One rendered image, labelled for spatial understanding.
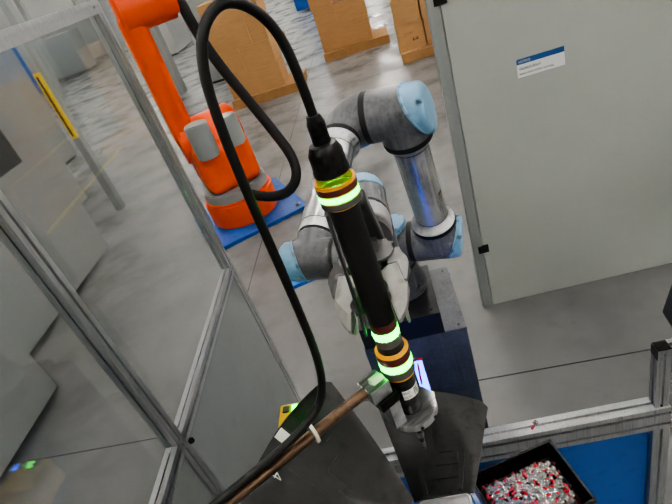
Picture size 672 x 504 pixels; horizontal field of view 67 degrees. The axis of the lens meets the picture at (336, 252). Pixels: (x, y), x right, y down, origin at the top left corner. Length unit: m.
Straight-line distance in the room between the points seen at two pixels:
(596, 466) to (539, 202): 1.47
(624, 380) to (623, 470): 1.02
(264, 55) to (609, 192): 6.57
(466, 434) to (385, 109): 0.67
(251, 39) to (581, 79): 6.59
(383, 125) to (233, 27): 7.53
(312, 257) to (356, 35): 9.04
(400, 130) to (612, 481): 1.14
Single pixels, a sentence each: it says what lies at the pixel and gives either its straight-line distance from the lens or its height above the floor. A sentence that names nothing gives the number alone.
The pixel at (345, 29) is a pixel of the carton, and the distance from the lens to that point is 9.81.
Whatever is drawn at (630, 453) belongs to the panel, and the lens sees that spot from 1.63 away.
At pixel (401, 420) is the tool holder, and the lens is 0.71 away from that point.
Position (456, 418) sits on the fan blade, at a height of 1.18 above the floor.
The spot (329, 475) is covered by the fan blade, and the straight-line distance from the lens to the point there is 0.82.
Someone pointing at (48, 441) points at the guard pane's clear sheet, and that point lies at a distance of 1.19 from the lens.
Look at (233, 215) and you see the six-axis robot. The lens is 4.64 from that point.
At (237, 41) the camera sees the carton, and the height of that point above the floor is 0.97.
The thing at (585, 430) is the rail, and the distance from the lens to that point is 1.47.
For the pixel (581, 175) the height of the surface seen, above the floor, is 0.68.
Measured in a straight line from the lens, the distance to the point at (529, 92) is 2.50.
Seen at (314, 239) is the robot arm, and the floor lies 1.58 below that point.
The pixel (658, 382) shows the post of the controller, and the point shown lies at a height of 0.95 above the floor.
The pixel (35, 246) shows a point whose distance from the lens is 1.23.
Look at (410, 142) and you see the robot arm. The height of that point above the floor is 1.59.
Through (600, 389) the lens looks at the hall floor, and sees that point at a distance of 2.63.
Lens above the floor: 2.03
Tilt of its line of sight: 32 degrees down
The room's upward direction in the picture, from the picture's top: 20 degrees counter-clockwise
